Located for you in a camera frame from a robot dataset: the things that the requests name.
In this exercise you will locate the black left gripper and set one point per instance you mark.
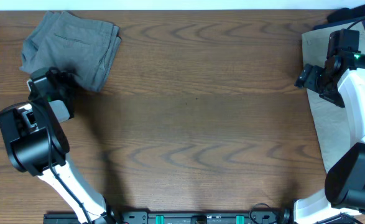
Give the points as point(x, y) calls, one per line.
point(58, 83)

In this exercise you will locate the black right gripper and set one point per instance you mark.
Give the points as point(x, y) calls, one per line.
point(308, 79)

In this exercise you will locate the grey shorts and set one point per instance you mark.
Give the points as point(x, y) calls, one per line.
point(84, 47)

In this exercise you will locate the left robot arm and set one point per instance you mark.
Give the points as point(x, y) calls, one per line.
point(35, 143)

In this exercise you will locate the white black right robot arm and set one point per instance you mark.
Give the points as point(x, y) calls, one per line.
point(341, 82)

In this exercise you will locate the black garment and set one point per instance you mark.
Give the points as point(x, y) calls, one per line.
point(346, 14)

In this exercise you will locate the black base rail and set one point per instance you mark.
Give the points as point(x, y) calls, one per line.
point(261, 215)

